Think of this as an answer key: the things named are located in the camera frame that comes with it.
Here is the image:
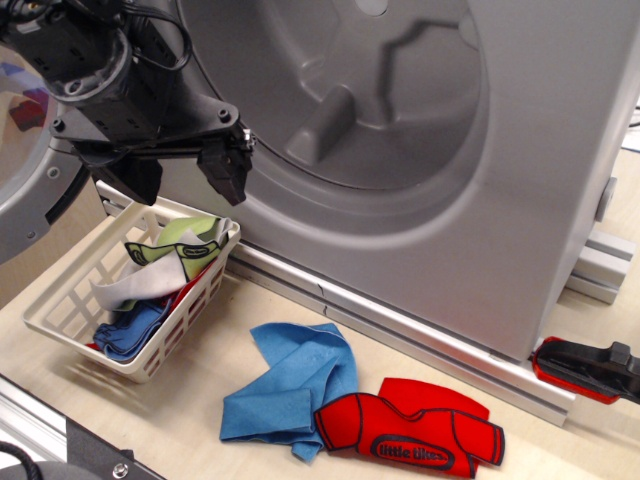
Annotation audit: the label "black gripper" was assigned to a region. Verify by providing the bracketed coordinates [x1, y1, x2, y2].
[48, 29, 254, 206]

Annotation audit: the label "grey felt cloth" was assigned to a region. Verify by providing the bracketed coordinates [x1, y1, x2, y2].
[89, 230, 241, 312]

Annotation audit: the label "green felt shirt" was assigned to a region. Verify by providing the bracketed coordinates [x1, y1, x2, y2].
[125, 216, 234, 287]

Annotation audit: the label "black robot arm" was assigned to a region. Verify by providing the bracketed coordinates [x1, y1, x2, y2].
[1, 1, 254, 205]

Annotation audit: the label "white plastic laundry basket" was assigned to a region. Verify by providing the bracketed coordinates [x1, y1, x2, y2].
[22, 199, 240, 383]

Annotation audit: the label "grey toy washing machine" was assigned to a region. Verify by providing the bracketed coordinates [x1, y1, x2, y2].
[178, 1, 639, 360]

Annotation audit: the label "red felt cloth in basket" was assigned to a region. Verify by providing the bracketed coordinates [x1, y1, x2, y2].
[87, 269, 207, 351]

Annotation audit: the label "grey washer door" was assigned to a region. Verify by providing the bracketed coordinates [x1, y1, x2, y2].
[1, 47, 89, 263]

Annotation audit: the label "blue felt pants in basket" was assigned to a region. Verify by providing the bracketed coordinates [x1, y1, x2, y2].
[93, 299, 173, 363]

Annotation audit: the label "blue felt cloth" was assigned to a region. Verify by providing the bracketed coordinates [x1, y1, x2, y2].
[219, 323, 358, 463]

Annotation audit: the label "red felt shirt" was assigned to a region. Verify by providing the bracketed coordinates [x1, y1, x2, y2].
[314, 378, 506, 479]

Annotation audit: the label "red black clamp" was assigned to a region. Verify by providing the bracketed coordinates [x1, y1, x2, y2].
[531, 337, 639, 405]

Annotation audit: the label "black bracket plate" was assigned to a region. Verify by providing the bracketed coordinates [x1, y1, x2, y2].
[66, 418, 163, 479]

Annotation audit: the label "aluminium frame bottom left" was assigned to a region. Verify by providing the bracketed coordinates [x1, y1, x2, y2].
[1, 376, 67, 462]

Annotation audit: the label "black cable bottom left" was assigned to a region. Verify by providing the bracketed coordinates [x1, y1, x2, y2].
[0, 439, 44, 480]

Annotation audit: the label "aluminium rail under washer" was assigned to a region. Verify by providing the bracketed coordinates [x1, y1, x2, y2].
[95, 180, 636, 427]

